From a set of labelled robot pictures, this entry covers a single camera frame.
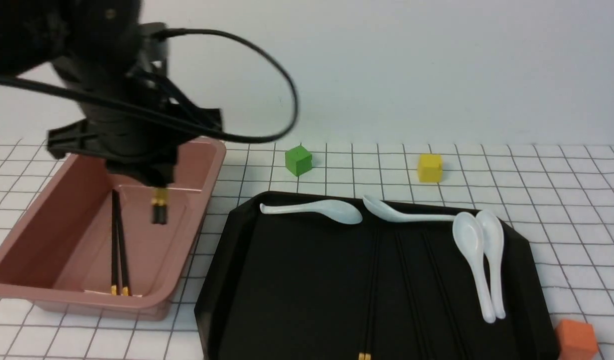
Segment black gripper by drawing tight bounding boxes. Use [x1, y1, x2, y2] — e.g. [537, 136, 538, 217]
[47, 22, 222, 188]

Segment black gold chopsticks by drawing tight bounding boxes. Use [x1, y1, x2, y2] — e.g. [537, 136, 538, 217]
[152, 187, 169, 224]

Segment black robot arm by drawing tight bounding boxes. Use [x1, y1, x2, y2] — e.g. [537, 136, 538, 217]
[0, 0, 224, 188]

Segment black chopstick in bin left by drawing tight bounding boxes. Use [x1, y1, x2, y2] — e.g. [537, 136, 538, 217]
[111, 189, 119, 296]

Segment black chopstick in bin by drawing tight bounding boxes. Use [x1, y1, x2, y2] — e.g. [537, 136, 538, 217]
[116, 191, 132, 297]
[111, 189, 119, 296]

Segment black chopstick in bin right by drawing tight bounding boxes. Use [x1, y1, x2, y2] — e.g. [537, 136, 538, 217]
[116, 191, 132, 297]

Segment pink plastic bin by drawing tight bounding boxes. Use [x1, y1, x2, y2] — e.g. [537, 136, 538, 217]
[0, 137, 226, 321]

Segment green foam cube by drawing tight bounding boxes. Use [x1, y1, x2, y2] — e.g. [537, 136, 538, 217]
[285, 145, 313, 177]

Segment black rectangular tray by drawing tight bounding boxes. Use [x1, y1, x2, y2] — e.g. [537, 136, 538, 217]
[195, 191, 560, 360]

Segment white spoon far left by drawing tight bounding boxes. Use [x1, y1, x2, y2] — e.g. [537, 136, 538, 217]
[259, 199, 363, 225]

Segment white spoon lying sideways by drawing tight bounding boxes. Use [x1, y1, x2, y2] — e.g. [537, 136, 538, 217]
[362, 195, 456, 223]

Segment yellow foam cube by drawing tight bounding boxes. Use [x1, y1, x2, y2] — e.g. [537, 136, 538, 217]
[417, 153, 443, 183]

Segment plain black chopstick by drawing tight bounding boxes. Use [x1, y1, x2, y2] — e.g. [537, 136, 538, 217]
[422, 231, 469, 360]
[394, 234, 432, 360]

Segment black chopstick gold band left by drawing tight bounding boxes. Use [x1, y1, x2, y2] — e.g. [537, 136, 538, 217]
[358, 233, 380, 360]

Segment black chopstick gold band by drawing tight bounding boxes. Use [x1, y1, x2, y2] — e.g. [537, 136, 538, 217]
[361, 234, 381, 360]
[358, 233, 380, 360]

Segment black chopstick gold band right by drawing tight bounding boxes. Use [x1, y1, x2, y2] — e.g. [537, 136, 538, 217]
[361, 234, 381, 360]

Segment white spoon inner upright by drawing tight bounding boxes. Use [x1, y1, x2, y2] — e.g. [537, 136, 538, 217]
[452, 212, 496, 324]

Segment white spoon upright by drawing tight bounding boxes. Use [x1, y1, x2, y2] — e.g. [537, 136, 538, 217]
[452, 212, 496, 324]
[476, 209, 506, 319]

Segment white spoon outer upright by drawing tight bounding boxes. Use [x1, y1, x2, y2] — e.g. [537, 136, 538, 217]
[476, 209, 506, 319]

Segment plain black chopstick right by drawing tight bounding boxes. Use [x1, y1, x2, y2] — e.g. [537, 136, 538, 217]
[422, 231, 469, 360]

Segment white grid tablecloth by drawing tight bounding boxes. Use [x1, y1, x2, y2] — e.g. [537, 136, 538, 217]
[0, 142, 614, 360]

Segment orange foam cube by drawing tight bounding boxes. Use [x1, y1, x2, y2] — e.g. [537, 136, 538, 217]
[554, 319, 599, 360]

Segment black cable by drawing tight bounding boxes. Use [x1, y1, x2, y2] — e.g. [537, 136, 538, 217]
[0, 28, 299, 144]

